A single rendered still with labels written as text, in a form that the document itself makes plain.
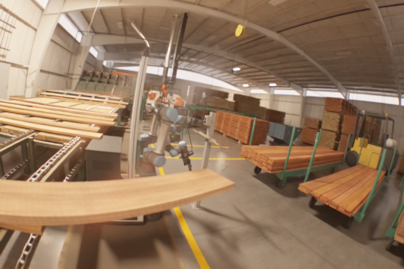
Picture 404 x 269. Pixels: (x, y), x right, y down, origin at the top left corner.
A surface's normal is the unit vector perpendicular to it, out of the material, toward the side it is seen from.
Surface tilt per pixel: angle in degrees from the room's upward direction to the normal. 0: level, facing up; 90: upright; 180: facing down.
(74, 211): 0
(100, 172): 90
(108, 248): 0
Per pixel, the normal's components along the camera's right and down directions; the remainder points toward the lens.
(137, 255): 0.16, -0.98
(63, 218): 0.64, 0.17
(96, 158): 0.41, 0.15
